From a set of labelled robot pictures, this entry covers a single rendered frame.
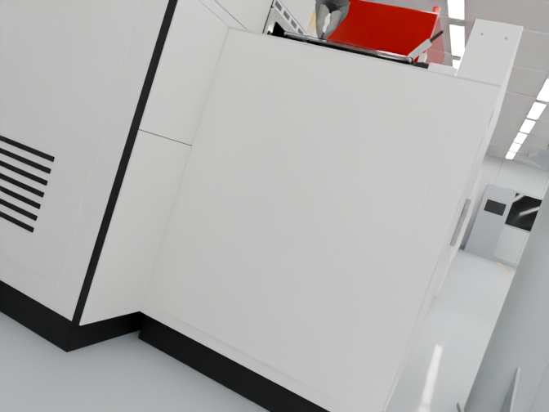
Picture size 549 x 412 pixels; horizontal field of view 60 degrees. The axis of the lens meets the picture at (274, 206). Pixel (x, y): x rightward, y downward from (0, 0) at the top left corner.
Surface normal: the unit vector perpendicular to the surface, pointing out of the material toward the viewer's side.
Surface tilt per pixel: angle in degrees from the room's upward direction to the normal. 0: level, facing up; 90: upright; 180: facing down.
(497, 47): 90
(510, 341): 90
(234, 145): 90
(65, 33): 90
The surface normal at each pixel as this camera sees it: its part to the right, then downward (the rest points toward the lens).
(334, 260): -0.37, -0.05
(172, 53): 0.87, 0.32
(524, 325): -0.62, -0.14
